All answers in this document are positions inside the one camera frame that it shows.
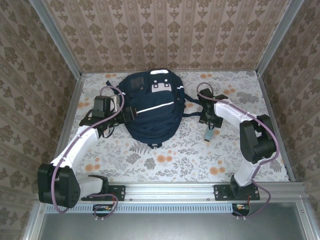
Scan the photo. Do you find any light blue pencil box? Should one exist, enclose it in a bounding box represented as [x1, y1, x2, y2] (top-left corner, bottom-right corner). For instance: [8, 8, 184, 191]
[203, 127, 215, 144]

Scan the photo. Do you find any navy blue backpack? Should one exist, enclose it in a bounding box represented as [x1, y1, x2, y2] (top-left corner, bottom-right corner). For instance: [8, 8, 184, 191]
[104, 69, 203, 148]

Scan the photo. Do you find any floral patterned table cover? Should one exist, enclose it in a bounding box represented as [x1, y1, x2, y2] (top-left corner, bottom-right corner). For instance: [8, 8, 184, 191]
[57, 71, 291, 183]

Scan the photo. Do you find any grey metal panel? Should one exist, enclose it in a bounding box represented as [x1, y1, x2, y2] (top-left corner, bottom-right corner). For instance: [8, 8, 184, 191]
[37, 202, 310, 240]

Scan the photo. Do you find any aluminium side rail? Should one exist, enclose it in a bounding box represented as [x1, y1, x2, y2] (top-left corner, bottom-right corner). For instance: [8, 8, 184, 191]
[257, 72, 296, 182]
[46, 73, 86, 185]

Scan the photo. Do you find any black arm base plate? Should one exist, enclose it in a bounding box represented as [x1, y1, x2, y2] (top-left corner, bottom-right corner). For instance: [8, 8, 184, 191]
[213, 184, 261, 202]
[81, 184, 126, 202]

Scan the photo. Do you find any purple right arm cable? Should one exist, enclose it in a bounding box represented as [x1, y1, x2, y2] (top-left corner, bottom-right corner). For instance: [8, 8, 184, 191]
[196, 82, 281, 221]

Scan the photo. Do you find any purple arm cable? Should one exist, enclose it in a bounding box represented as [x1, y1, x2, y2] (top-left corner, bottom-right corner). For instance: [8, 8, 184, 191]
[51, 86, 126, 222]
[196, 82, 281, 221]

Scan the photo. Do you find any aluminium front rail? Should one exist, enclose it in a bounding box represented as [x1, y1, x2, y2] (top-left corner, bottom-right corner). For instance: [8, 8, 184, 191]
[37, 181, 305, 201]

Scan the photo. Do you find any aluminium corner post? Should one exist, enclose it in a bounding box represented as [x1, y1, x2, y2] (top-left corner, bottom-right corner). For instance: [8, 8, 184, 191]
[255, 0, 306, 77]
[28, 0, 83, 78]

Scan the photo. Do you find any grey slotted cable duct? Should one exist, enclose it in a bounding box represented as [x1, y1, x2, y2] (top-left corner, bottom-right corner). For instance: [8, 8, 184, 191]
[45, 202, 251, 215]

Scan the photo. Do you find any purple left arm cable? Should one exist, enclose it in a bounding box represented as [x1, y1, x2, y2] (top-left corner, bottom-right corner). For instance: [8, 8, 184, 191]
[51, 86, 126, 222]

